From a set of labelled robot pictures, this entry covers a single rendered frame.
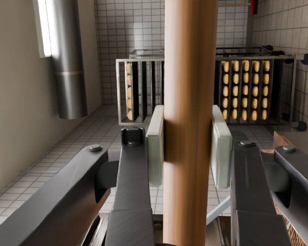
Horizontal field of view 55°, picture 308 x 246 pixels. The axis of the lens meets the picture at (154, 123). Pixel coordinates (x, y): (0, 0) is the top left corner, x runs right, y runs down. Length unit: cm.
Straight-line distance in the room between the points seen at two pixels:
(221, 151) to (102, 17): 520
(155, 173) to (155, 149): 1
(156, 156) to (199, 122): 4
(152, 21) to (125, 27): 45
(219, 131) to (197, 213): 6
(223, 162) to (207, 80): 5
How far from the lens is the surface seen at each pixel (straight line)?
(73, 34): 330
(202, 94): 17
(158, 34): 518
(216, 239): 186
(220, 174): 16
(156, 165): 16
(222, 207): 123
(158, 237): 209
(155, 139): 15
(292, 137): 195
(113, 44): 529
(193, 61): 17
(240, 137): 18
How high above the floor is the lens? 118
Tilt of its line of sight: 5 degrees up
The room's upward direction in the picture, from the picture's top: 90 degrees counter-clockwise
